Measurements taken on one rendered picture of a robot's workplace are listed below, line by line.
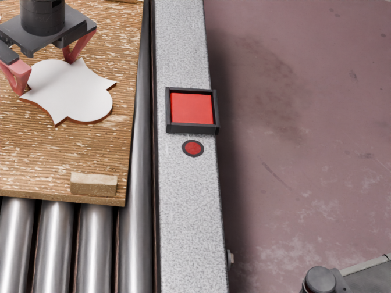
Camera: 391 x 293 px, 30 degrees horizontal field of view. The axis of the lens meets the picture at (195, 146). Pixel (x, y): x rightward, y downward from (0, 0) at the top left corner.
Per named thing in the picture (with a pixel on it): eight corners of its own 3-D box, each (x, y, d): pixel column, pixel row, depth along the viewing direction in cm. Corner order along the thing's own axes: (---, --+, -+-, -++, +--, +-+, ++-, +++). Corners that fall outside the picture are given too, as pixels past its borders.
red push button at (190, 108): (209, 100, 109) (211, 94, 108) (212, 131, 105) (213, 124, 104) (169, 98, 108) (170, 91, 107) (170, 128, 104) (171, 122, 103)
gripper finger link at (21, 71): (61, 89, 103) (61, 38, 96) (22, 114, 98) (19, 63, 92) (28, 64, 105) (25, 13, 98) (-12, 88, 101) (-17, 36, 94)
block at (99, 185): (117, 188, 93) (118, 174, 91) (116, 199, 92) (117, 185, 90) (70, 183, 93) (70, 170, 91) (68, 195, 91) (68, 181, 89)
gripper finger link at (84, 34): (96, 66, 107) (99, 15, 100) (60, 89, 102) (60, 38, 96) (63, 43, 109) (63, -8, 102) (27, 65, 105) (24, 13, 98)
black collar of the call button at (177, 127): (214, 97, 109) (216, 89, 108) (218, 135, 104) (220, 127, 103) (164, 94, 108) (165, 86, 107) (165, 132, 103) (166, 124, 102)
